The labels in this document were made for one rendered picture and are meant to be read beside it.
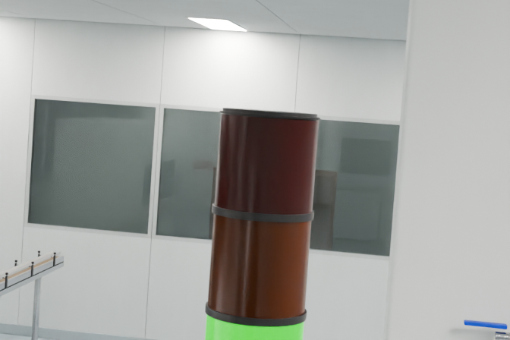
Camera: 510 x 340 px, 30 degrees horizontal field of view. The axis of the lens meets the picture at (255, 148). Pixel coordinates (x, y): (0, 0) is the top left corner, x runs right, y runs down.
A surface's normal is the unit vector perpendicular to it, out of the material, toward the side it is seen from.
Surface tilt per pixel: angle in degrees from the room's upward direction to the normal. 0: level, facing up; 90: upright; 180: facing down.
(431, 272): 90
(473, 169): 90
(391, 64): 90
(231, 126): 90
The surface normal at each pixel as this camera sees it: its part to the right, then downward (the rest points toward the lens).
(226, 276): -0.64, 0.00
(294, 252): 0.66, 0.08
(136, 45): -0.14, 0.04
